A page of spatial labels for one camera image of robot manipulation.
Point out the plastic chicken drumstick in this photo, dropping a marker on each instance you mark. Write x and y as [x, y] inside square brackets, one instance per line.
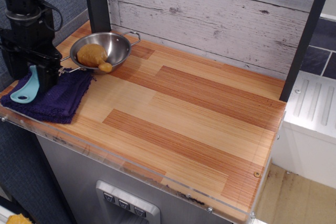
[94, 55]

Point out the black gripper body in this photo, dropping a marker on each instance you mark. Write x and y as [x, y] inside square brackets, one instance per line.
[31, 37]

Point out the left black frame post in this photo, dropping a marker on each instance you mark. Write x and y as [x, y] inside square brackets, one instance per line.
[98, 15]

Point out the steel bowl with handles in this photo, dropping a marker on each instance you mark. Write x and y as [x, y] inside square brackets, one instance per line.
[117, 46]

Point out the purple folded cloth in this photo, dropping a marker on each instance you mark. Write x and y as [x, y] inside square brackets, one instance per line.
[58, 104]

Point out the yellow toy on floor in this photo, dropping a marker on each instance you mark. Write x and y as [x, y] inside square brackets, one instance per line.
[18, 219]

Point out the right black frame post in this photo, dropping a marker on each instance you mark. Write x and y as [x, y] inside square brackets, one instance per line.
[309, 28]

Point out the blue brush white bristles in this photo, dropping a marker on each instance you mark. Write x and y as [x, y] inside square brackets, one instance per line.
[28, 92]

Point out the black frame post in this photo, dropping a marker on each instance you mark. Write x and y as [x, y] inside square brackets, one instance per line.
[98, 15]
[309, 28]

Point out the silver dispenser button panel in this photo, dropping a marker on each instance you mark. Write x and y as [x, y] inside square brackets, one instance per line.
[119, 206]

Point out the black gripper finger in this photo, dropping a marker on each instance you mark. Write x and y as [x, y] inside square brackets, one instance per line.
[16, 63]
[48, 74]

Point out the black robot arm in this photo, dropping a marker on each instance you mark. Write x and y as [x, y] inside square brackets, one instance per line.
[28, 7]

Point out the white toy sink unit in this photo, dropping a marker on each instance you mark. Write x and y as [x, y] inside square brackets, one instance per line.
[306, 139]

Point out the grey toy fridge cabinet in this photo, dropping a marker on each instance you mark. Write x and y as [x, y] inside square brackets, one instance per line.
[78, 166]

